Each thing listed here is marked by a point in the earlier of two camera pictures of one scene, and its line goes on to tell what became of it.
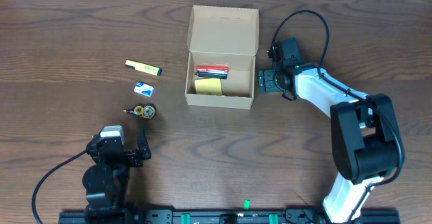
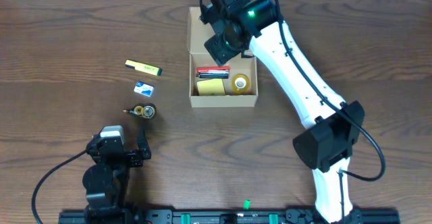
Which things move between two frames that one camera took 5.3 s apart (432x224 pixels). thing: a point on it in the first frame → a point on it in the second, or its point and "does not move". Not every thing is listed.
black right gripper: (266, 81) → (216, 48)
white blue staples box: (144, 88) does not move
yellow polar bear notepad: (209, 86) does not move
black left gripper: (126, 154) does not move
